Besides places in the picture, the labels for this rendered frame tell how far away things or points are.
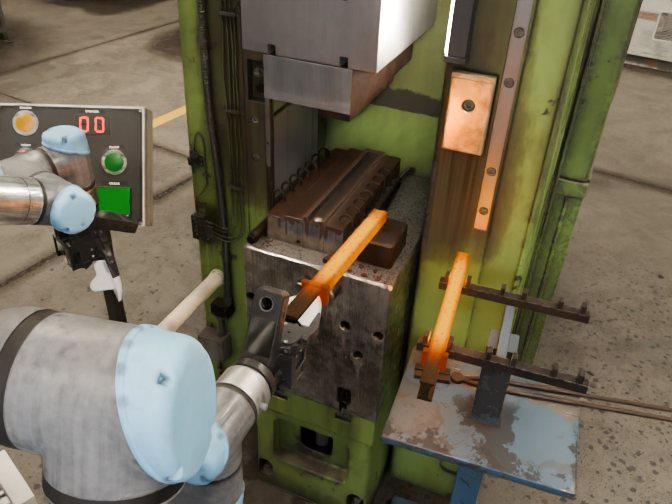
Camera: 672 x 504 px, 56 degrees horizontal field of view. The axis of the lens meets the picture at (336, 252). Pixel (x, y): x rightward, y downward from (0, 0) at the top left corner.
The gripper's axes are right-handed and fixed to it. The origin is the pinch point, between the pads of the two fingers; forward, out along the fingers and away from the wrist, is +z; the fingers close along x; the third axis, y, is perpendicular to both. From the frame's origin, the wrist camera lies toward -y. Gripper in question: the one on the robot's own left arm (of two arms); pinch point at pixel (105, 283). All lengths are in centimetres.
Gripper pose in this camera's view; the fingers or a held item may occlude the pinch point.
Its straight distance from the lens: 144.2
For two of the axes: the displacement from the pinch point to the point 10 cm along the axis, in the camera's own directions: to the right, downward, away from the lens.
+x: 6.9, 4.3, -5.8
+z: -0.4, 8.3, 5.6
